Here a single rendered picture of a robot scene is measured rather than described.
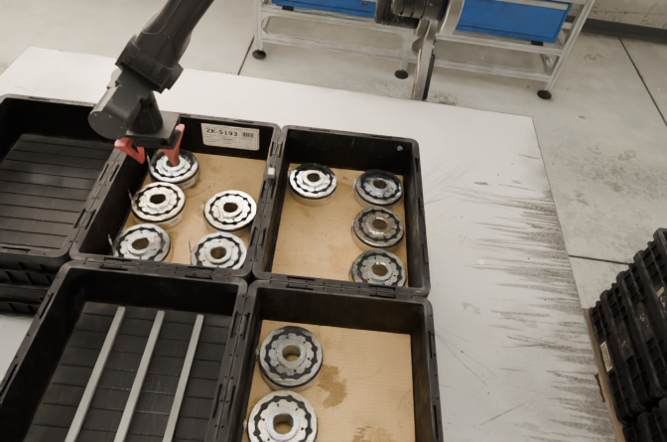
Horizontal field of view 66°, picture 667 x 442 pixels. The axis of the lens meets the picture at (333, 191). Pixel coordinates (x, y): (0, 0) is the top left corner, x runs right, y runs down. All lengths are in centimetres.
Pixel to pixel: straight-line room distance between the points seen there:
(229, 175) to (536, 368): 75
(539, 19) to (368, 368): 236
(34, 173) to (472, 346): 98
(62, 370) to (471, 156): 111
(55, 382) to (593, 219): 221
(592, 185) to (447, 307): 171
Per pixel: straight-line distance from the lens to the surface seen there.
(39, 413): 93
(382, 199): 109
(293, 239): 103
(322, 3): 287
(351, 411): 87
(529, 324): 120
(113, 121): 83
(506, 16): 293
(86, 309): 100
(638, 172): 298
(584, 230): 251
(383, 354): 92
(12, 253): 98
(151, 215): 106
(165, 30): 77
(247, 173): 115
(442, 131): 155
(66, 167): 124
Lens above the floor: 164
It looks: 46 degrees down
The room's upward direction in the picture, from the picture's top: 8 degrees clockwise
